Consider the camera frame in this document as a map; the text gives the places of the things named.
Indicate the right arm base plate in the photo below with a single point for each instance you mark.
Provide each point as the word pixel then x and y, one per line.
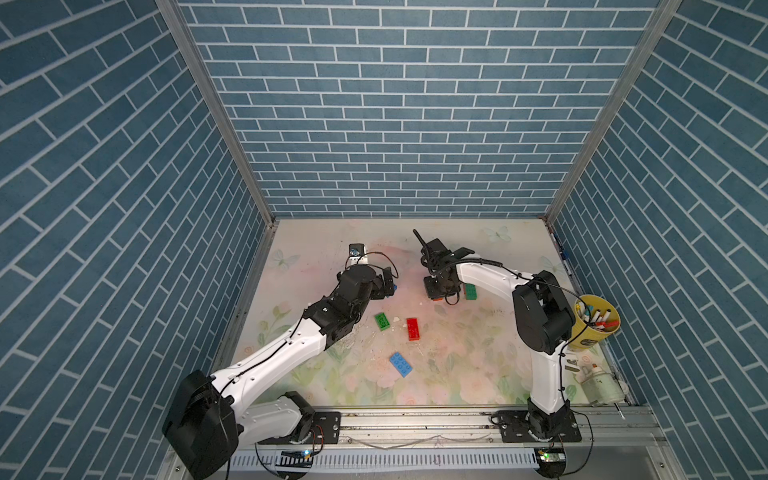
pixel 515 427

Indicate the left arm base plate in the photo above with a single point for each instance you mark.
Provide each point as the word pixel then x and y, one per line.
pixel 320 427

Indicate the red lego brick vertical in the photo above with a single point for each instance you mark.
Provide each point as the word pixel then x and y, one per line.
pixel 413 330

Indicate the aluminium front rail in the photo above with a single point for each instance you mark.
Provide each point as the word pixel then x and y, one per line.
pixel 400 430

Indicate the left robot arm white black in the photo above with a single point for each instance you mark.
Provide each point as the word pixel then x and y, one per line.
pixel 210 415

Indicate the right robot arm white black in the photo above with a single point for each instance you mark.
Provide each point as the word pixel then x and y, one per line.
pixel 543 318

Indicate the yellow cup with markers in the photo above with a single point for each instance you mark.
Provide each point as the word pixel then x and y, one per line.
pixel 595 320

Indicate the long blue lego brick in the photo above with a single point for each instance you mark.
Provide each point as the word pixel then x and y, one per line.
pixel 401 365

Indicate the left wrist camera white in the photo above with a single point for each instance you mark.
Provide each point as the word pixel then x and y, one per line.
pixel 356 255

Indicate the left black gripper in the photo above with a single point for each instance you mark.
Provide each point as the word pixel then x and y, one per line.
pixel 387 283

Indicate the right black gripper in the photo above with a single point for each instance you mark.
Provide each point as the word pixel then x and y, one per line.
pixel 433 295

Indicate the long green lego brick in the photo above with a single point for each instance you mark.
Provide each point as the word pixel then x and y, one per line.
pixel 470 292

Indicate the small green lego brick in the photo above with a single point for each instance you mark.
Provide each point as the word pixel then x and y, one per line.
pixel 382 321

